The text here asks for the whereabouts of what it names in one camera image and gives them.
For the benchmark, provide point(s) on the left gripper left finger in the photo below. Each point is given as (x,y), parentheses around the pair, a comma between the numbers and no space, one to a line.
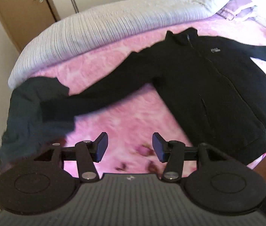
(85,153)

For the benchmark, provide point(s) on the brown wooden door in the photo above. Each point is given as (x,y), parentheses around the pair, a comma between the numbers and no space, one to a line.
(23,20)

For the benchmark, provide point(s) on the lilac pillow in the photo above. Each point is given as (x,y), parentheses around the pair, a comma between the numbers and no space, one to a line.
(238,10)

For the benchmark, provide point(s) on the dark grey garment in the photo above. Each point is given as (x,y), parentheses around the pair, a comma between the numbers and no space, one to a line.
(26,132)

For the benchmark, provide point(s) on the white ribbed bedspread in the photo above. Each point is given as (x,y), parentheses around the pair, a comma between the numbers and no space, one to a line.
(101,25)

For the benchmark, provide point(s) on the black zip jacket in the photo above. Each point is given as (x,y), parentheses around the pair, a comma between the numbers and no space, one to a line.
(211,85)

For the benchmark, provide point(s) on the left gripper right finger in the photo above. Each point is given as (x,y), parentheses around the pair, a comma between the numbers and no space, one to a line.
(175,153)

